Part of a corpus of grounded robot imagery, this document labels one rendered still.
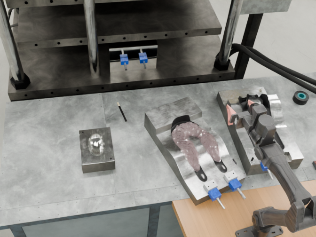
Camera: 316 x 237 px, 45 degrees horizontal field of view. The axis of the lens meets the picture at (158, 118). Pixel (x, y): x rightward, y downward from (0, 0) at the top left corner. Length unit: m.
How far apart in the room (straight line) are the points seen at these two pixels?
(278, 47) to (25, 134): 2.69
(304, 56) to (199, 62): 1.77
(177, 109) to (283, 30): 2.48
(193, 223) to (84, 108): 0.82
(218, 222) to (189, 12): 1.20
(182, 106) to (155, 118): 0.16
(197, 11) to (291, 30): 2.04
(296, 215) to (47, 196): 1.03
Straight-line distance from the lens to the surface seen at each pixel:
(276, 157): 1.42
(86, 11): 1.95
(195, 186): 1.72
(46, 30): 2.17
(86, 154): 1.79
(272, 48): 3.92
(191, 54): 2.41
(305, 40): 4.16
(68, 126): 1.99
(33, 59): 2.40
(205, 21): 2.25
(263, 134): 1.43
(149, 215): 1.95
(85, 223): 1.92
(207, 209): 1.74
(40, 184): 1.82
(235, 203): 1.79
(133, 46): 2.16
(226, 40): 2.21
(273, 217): 1.54
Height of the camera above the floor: 2.33
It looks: 50 degrees down
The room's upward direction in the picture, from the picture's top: 5 degrees clockwise
